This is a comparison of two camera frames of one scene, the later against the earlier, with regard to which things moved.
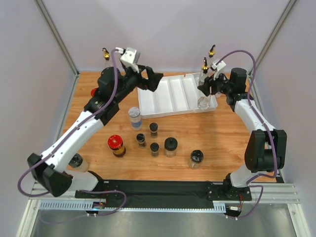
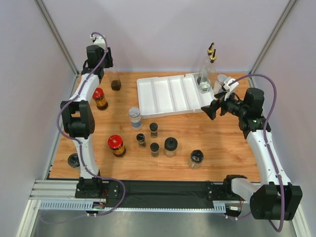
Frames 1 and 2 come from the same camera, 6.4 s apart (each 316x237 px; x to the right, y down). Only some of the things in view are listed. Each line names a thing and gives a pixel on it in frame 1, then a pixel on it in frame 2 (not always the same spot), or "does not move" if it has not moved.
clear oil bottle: x=203 y=101 -> x=213 y=72
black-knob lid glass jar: x=170 y=144 does not move
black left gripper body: x=131 y=81 -> x=107 y=61
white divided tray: x=174 y=94 does not move
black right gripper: x=213 y=83 -> x=219 y=105
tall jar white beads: x=136 y=119 does not move
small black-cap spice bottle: x=140 y=138 does not move
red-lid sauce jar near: x=115 y=143 does not move
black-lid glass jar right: x=197 y=156 does not move
